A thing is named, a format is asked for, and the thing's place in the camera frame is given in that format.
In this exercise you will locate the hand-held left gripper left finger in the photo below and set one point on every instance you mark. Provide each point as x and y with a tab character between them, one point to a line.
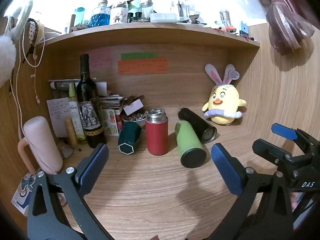
93	167

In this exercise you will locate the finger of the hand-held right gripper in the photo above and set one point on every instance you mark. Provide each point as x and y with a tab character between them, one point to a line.
270	150
283	131

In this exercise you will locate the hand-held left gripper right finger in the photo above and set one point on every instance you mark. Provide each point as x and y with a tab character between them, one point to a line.
225	170

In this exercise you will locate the red thermos cup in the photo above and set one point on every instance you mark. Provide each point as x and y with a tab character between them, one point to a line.
156	136

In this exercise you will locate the light green thermos cup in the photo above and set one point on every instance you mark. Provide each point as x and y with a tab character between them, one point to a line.
188	143

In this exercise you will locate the dark green hexagonal cup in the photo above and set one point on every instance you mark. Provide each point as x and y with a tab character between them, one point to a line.
129	137

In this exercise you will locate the black thermos cup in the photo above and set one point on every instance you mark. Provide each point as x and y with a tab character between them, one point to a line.
196	123

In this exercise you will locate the teal cup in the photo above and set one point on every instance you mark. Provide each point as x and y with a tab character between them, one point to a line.
79	16

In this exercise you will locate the yellow tube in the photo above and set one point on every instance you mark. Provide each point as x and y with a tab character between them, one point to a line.
71	132

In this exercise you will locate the green spray bottle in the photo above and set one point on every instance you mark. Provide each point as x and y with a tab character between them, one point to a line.
75	112

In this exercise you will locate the white bowl of small things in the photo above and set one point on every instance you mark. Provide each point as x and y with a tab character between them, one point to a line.
133	120

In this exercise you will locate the dark wine bottle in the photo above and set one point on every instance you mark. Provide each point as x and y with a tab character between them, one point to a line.
88	105

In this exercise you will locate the white handwritten note paper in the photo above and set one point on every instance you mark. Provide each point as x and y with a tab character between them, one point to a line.
57	115

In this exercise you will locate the yellow chick plush toy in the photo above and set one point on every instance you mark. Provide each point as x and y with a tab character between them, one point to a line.
223	105

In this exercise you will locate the pile of papers and books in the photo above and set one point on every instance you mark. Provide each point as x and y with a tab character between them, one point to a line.
110	97

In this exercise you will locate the white card box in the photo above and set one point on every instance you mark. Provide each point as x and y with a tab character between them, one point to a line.
133	107

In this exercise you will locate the blue and white sticker card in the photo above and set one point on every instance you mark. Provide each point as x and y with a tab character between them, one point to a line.
22	195

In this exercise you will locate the pink sticky note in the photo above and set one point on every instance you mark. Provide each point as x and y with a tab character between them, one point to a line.
100	58

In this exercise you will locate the orange sticky note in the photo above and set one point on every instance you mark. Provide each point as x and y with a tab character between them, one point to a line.
142	66

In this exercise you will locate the pink tied curtain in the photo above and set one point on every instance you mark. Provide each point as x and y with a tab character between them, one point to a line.
282	17

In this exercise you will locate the green sticky note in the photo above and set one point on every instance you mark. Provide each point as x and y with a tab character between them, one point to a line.
138	55

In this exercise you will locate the white fluffy plush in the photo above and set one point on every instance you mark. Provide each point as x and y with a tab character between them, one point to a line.
6	57

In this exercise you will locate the wooden shelf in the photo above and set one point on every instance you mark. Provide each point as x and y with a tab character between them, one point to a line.
150	33

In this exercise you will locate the dotted headband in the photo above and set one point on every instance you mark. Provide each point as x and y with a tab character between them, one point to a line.
32	33

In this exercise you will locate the blue glass bottle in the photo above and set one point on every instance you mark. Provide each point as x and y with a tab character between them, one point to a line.
100	16

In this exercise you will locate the white bottle with cork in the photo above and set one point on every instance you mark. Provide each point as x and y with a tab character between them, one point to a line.
120	8

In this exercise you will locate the white lidded box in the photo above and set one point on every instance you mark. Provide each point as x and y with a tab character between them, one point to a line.
163	17

